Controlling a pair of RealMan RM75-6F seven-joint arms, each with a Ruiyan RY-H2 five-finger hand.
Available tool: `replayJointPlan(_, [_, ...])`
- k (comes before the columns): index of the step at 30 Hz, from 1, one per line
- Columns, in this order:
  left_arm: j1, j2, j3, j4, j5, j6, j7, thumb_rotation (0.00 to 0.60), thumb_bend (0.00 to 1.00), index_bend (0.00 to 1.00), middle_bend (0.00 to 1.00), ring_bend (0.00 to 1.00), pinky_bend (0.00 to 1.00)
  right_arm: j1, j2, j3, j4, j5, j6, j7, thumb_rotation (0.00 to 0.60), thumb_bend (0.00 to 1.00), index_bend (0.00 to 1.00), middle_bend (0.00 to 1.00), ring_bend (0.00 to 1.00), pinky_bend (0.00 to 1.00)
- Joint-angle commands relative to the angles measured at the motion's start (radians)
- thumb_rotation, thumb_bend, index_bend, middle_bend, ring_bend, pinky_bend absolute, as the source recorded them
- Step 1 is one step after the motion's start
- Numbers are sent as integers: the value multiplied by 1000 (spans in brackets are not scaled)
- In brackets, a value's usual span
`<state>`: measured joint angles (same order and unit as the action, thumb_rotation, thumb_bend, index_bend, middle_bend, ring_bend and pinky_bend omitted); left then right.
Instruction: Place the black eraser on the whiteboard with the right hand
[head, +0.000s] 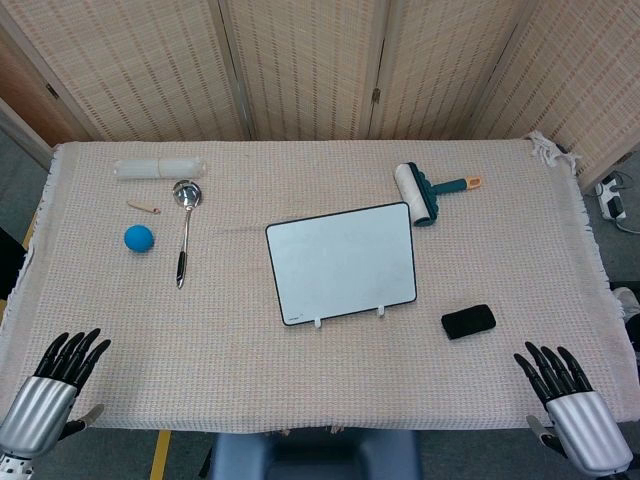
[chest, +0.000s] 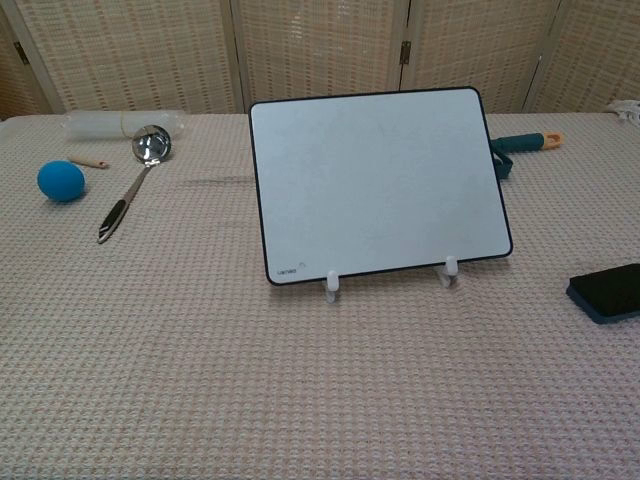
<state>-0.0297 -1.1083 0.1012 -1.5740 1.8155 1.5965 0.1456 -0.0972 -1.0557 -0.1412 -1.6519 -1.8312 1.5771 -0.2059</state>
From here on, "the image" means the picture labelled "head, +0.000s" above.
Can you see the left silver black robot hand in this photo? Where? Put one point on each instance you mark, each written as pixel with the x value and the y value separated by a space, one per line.
pixel 39 407

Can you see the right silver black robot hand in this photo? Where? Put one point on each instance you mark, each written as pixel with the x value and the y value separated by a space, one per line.
pixel 583 422

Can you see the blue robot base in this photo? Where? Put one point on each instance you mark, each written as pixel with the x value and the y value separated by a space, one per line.
pixel 312 455

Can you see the black eraser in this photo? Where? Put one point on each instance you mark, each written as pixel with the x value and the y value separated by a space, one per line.
pixel 468 321

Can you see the small whiteboard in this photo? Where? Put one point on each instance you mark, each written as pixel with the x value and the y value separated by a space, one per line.
pixel 341 262

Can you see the white shoe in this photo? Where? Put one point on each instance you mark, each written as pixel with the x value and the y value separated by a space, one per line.
pixel 626 300

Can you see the blue ball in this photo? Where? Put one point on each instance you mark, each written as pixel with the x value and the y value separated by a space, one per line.
pixel 139 238

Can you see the small beige hook clip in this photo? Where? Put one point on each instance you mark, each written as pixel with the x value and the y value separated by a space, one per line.
pixel 145 206

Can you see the white power strip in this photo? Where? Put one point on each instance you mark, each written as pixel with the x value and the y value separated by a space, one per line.
pixel 611 196

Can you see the stainless steel ladle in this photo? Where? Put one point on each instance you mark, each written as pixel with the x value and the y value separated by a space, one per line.
pixel 185 225

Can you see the clear plastic tube container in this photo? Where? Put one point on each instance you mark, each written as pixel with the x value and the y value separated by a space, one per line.
pixel 159 168

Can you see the teal lint roller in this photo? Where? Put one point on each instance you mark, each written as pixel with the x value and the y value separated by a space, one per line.
pixel 425 192

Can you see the beige woven tablecloth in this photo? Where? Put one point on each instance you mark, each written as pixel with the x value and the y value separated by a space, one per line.
pixel 310 285

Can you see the bamboo folding screen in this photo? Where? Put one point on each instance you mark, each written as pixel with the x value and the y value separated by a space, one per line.
pixel 320 65

